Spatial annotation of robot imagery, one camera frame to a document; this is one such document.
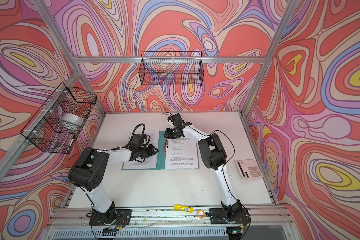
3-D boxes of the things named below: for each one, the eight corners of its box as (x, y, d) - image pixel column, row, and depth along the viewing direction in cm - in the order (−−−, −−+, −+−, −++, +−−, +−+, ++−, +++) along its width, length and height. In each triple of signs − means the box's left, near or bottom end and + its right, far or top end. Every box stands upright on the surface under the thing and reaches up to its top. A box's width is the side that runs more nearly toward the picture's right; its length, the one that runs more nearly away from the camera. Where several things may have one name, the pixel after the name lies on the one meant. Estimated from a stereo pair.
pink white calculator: (239, 179, 88) (241, 177, 85) (234, 162, 95) (236, 159, 92) (260, 179, 88) (263, 177, 85) (254, 161, 95) (257, 159, 92)
